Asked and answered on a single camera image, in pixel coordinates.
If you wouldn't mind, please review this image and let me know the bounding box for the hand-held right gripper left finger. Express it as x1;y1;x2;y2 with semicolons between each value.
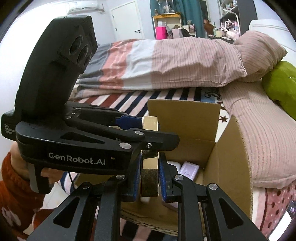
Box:
26;151;142;241

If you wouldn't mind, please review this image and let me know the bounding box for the pink gift bag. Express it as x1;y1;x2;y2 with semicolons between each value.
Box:
155;26;168;39

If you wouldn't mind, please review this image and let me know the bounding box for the lit phone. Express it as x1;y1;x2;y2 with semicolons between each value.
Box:
267;200;296;241

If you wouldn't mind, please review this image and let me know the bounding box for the white air conditioner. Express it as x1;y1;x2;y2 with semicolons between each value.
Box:
66;2;98;13

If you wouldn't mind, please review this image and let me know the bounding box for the green cushion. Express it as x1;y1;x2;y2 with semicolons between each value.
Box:
261;61;296;121

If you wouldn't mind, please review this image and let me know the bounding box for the brown cardboard box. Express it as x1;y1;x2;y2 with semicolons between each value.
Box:
75;99;254;237

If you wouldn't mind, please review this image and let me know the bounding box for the gold rectangular box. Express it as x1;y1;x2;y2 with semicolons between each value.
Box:
141;116;160;197

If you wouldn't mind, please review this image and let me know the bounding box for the yellow wooden desk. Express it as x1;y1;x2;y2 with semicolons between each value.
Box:
152;13;182;39

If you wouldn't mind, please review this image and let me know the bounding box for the white bed headboard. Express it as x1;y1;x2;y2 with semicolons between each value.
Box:
248;19;296;61

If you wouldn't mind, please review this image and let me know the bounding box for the teal curtain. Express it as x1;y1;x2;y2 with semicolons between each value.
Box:
173;0;200;32

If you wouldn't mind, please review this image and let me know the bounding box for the black cable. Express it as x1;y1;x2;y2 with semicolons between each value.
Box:
67;171;77;188

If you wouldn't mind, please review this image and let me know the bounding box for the brown plush toy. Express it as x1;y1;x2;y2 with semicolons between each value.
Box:
203;19;214;36

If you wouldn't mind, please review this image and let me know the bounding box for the person's left forearm orange sleeve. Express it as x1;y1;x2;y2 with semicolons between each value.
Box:
0;152;56;241

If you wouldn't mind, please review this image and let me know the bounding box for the white door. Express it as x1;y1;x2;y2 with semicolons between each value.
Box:
110;3;145;40

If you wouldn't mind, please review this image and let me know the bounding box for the folded striped quilt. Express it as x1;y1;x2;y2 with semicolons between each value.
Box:
75;38;248;91

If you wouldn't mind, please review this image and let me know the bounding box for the pink ribbed blanket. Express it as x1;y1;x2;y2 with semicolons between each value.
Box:
218;80;296;189

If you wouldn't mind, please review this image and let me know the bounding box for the lavender patterned small box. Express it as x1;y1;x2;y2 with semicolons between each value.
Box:
179;162;200;180

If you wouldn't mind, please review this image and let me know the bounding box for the pink corduroy pillow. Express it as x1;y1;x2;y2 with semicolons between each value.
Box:
233;31;288;83

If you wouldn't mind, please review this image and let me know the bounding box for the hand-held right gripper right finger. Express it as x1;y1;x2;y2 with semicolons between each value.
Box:
159;152;272;241

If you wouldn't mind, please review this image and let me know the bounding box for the pink dotted blanket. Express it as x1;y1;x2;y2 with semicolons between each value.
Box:
252;179;296;234

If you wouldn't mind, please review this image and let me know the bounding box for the white storage shelf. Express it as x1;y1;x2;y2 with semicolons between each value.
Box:
218;0;242;39

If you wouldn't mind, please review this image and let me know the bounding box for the person's left hand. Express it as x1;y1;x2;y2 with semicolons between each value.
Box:
9;143;64;189

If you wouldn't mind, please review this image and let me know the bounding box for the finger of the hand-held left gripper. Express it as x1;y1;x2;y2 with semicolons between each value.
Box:
65;103;143;130
76;121;180;153

